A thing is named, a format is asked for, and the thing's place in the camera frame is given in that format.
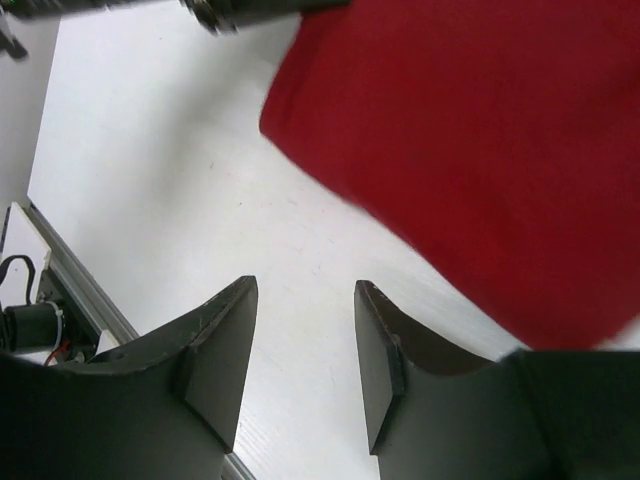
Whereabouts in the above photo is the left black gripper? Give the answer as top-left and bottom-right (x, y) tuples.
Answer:
(183, 0), (349, 34)

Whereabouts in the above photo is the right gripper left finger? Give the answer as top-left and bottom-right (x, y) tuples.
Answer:
(1, 276), (258, 479)

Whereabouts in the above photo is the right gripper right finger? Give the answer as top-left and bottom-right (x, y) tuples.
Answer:
(354, 280), (639, 479)

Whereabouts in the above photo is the red t-shirt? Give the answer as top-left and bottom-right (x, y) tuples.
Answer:
(260, 1), (639, 349)

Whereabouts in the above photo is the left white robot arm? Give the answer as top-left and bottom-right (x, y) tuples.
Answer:
(1, 0), (349, 60)

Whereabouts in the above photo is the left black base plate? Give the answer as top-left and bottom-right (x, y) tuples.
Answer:
(0, 254), (136, 369)

